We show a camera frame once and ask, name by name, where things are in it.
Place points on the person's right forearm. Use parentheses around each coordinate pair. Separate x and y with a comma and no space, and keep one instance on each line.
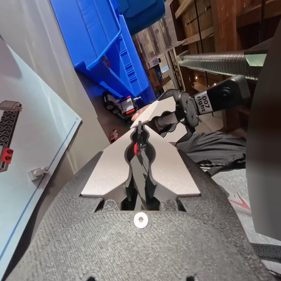
(210,147)

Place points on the silver flexible duct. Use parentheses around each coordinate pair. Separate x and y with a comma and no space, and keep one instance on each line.
(219,63)

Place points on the clear plastic storage box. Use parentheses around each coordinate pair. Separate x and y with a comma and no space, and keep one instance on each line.
(153,37)

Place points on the white printed box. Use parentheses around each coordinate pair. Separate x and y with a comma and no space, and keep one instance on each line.
(153,63)

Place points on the grey desk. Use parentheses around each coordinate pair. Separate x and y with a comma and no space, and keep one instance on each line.
(76,98)

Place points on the long black brick beam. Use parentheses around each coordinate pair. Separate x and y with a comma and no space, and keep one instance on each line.
(139,136)

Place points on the person's right hand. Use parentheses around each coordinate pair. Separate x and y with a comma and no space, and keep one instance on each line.
(137,114)

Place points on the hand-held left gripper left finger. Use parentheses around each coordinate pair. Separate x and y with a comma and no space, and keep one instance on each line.
(107,173)

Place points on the small grey brick piece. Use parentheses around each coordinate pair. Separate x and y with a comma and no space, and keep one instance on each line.
(36,173)

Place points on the light blue instruction booklet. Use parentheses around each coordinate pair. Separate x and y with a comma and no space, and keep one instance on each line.
(33,131)

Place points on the person's grey sweatshirt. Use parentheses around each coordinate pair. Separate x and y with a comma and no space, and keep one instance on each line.
(232,193)

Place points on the red brick sub-assembly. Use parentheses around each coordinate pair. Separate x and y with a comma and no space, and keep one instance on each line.
(114,135)

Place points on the blue plastic bin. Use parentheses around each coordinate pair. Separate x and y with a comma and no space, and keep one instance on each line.
(92,33)

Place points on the blue printed box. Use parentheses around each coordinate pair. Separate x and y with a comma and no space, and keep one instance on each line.
(158,74)

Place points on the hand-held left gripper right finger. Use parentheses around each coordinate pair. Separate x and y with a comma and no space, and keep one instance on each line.
(173,173)

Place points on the red black toy brick truck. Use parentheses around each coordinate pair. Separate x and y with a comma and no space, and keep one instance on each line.
(123,105)

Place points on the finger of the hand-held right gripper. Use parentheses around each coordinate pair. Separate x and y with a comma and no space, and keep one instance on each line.
(177,134)
(155,109)

